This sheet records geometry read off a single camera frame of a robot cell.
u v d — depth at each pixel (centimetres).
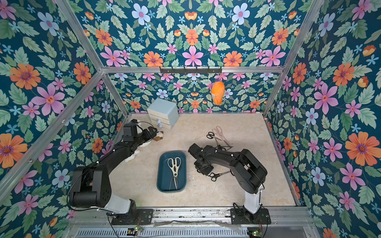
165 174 88
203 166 74
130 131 69
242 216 73
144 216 74
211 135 107
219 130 110
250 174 48
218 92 96
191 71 93
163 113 101
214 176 88
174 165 89
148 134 82
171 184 84
